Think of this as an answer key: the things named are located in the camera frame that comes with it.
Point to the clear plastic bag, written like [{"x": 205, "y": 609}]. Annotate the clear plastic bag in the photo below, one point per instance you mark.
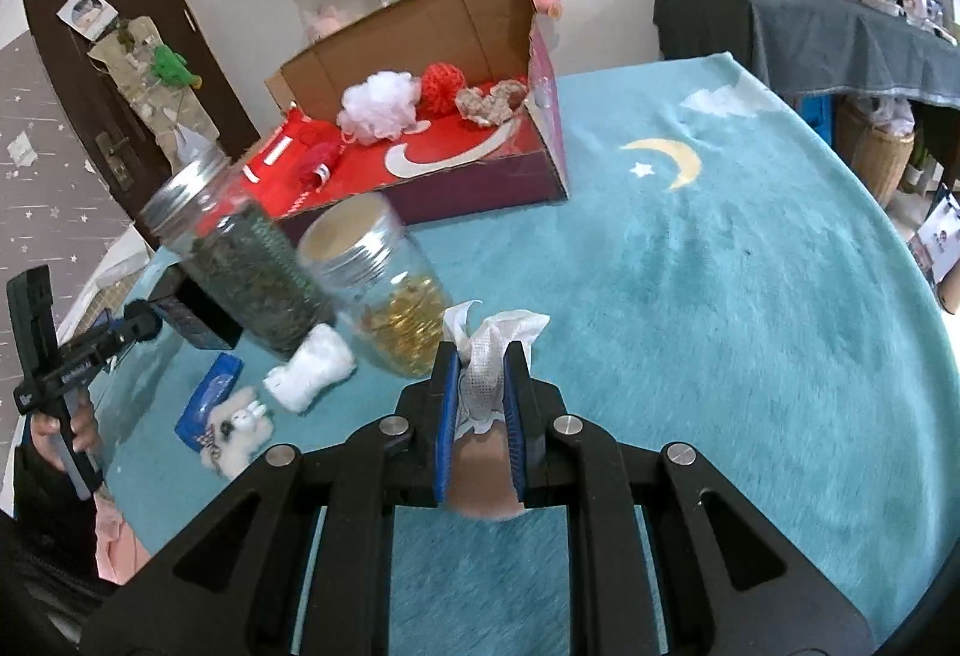
[{"x": 189, "y": 146}]

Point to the beige hanging organizer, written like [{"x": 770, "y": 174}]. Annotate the beige hanging organizer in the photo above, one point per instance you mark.
[{"x": 131, "y": 79}]

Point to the white fluffy bunny plush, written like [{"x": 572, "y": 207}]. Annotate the white fluffy bunny plush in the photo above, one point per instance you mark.
[{"x": 240, "y": 431}]

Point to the dark brown door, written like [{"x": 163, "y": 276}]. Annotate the dark brown door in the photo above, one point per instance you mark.
[{"x": 105, "y": 116}]

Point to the blue soft packet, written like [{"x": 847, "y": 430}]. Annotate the blue soft packet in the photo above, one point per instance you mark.
[{"x": 214, "y": 386}]

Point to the glass jar of gold capsules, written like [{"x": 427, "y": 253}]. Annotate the glass jar of gold capsules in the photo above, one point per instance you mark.
[{"x": 405, "y": 326}]

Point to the red crochet ball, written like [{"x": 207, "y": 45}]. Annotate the red crochet ball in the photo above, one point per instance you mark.
[{"x": 315, "y": 161}]

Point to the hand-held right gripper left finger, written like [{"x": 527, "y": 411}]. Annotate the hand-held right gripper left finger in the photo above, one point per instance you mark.
[{"x": 448, "y": 416}]

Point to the person's left forearm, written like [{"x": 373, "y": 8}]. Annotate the person's left forearm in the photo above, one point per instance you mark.
[{"x": 45, "y": 528}]

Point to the cardboard box with red inside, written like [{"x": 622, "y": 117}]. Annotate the cardboard box with red inside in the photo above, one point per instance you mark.
[{"x": 450, "y": 26}]

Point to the glass jar of dark leaves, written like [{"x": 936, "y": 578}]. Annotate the glass jar of dark leaves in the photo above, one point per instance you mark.
[{"x": 255, "y": 274}]

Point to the white fluffy cotton piece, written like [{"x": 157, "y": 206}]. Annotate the white fluffy cotton piece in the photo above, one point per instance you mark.
[{"x": 311, "y": 367}]

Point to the brown round sponge pad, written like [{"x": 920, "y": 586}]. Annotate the brown round sponge pad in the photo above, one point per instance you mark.
[{"x": 484, "y": 476}]

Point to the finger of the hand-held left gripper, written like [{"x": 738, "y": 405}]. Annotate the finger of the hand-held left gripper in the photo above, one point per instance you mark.
[
  {"x": 112, "y": 334},
  {"x": 142, "y": 320}
]

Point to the beige crochet scrunchie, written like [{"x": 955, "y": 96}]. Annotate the beige crochet scrunchie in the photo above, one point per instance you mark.
[{"x": 487, "y": 101}]

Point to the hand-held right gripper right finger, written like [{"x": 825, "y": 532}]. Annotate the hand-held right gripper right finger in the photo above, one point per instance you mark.
[{"x": 516, "y": 416}]

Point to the white tissue pouch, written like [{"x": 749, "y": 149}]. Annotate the white tissue pouch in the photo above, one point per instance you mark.
[{"x": 495, "y": 334}]

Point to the green plush toy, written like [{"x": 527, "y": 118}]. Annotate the green plush toy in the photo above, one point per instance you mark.
[{"x": 172, "y": 67}]

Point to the white mesh bath loofah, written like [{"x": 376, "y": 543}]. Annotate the white mesh bath loofah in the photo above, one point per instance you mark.
[{"x": 379, "y": 101}]

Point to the person's left hand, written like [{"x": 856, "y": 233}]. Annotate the person's left hand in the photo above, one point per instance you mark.
[{"x": 88, "y": 427}]

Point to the photo on door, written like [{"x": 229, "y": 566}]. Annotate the photo on door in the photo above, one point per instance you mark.
[{"x": 86, "y": 11}]

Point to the pale pink plush toy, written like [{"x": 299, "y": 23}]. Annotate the pale pink plush toy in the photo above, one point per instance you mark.
[{"x": 326, "y": 19}]

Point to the wicker basket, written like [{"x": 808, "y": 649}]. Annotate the wicker basket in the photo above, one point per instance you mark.
[{"x": 874, "y": 161}]

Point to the orange-red bath loofah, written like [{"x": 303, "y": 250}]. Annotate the orange-red bath loofah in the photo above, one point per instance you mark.
[{"x": 442, "y": 90}]

